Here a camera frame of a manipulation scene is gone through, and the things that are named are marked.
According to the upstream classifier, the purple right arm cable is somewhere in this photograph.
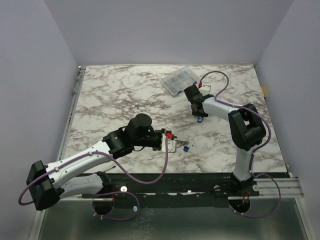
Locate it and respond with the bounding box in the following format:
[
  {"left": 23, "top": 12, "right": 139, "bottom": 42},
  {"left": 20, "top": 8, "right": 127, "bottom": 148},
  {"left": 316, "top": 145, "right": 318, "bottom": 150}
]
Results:
[{"left": 198, "top": 71, "right": 273, "bottom": 176}]

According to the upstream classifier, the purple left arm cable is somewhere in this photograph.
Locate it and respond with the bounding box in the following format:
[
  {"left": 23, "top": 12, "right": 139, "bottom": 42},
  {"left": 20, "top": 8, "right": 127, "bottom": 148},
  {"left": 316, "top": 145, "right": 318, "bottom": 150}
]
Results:
[{"left": 17, "top": 136, "right": 169, "bottom": 206}]

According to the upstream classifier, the clear plastic organizer box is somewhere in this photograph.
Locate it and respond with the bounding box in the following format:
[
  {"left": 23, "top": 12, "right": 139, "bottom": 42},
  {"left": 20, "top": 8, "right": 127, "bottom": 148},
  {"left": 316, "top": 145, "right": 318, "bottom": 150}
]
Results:
[{"left": 160, "top": 66, "right": 199, "bottom": 98}]

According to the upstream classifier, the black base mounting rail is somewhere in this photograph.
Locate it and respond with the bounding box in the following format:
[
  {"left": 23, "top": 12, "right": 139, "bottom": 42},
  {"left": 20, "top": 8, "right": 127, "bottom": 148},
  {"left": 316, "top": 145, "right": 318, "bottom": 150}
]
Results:
[{"left": 83, "top": 172, "right": 259, "bottom": 208}]

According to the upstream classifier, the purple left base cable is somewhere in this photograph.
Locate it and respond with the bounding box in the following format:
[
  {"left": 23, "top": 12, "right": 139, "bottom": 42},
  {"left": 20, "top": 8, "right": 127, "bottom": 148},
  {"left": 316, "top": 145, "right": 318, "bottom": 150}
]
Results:
[{"left": 92, "top": 191, "right": 140, "bottom": 222}]

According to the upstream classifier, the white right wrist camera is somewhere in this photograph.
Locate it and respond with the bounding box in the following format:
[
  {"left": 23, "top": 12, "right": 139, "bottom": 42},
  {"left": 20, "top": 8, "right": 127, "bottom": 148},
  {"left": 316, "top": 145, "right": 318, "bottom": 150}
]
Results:
[{"left": 198, "top": 82, "right": 211, "bottom": 96}]

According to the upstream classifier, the blue key tag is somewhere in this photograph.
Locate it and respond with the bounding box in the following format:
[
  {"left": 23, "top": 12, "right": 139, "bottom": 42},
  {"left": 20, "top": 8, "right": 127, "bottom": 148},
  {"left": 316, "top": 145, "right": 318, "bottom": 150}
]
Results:
[
  {"left": 183, "top": 146, "right": 190, "bottom": 152},
  {"left": 197, "top": 117, "right": 204, "bottom": 124}
]

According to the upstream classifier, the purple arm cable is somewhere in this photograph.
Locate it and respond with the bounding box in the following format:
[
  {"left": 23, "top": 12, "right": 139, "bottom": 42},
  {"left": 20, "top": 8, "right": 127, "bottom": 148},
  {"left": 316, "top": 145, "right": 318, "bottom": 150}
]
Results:
[
  {"left": 198, "top": 71, "right": 273, "bottom": 176},
  {"left": 17, "top": 136, "right": 169, "bottom": 206}
]

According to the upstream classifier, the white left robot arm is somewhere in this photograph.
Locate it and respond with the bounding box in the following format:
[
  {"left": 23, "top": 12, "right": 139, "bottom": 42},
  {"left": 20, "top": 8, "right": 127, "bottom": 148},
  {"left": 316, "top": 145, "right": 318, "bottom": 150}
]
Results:
[{"left": 26, "top": 113, "right": 169, "bottom": 211}]

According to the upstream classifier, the aluminium extrusion frame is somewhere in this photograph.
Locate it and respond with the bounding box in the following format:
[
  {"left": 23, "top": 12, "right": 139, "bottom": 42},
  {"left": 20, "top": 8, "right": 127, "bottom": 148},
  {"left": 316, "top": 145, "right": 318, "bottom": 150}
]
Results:
[{"left": 42, "top": 65, "right": 306, "bottom": 240}]

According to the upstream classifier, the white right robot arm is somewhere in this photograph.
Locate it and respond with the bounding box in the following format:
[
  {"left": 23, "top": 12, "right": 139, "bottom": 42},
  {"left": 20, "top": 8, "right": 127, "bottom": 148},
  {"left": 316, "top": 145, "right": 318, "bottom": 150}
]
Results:
[{"left": 184, "top": 85, "right": 267, "bottom": 196}]

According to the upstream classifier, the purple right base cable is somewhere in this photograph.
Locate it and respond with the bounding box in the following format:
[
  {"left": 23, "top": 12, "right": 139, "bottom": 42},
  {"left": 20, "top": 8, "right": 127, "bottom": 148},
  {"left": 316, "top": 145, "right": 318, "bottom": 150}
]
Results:
[{"left": 232, "top": 172, "right": 282, "bottom": 218}]

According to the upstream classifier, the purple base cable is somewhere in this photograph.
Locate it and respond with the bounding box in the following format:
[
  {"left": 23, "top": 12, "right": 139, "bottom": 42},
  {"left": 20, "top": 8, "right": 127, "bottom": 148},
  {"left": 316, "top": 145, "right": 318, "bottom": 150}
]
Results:
[
  {"left": 92, "top": 191, "right": 140, "bottom": 222},
  {"left": 232, "top": 172, "right": 282, "bottom": 218}
]

